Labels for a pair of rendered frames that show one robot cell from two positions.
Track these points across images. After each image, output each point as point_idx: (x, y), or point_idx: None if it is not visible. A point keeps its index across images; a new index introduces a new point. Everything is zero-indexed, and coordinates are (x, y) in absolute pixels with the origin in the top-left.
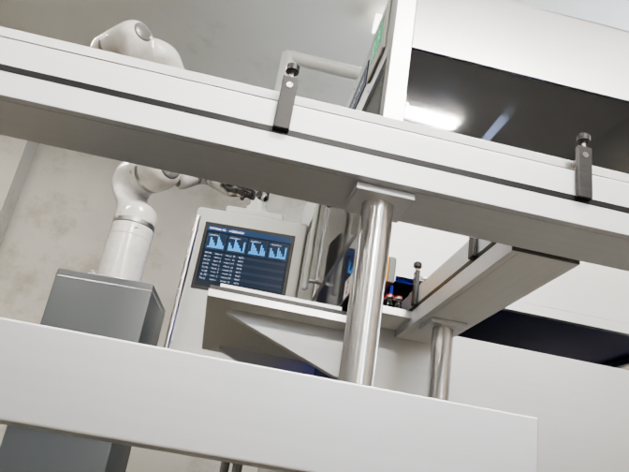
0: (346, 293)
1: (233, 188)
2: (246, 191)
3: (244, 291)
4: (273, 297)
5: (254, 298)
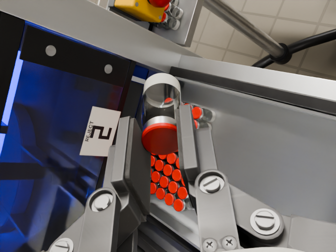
0: (112, 130)
1: (297, 215)
2: (214, 153)
3: (334, 100)
4: (278, 88)
5: (325, 79)
